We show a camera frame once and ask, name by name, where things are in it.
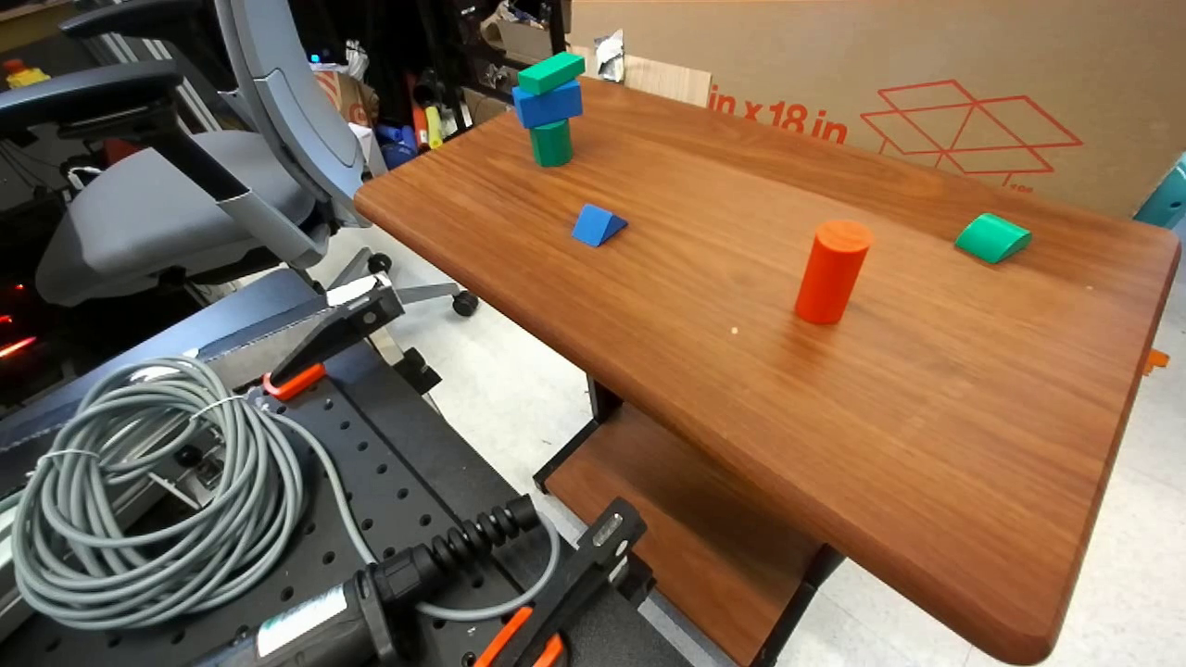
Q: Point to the black orange bar clamp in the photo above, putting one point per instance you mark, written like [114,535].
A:
[334,333]

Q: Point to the green half-round block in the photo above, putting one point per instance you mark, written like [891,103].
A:
[993,239]

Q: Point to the large cardboard box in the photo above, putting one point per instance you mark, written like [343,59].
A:
[914,87]

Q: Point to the orange cylinder block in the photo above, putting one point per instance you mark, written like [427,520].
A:
[830,277]

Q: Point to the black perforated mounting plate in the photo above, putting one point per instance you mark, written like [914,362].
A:
[358,520]

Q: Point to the grey office chair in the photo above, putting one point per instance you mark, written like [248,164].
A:
[188,160]

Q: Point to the black power plug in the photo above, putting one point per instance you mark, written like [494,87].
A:
[410,577]

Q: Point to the teal object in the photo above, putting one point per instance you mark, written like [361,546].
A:
[1166,193]

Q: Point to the green rectangular block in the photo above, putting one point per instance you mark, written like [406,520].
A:
[552,72]

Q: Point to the blue wedge block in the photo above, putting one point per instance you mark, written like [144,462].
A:
[594,223]

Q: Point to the wooden lower shelf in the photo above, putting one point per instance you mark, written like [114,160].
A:
[681,533]

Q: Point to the green cylinder block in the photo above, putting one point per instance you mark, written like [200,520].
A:
[552,144]

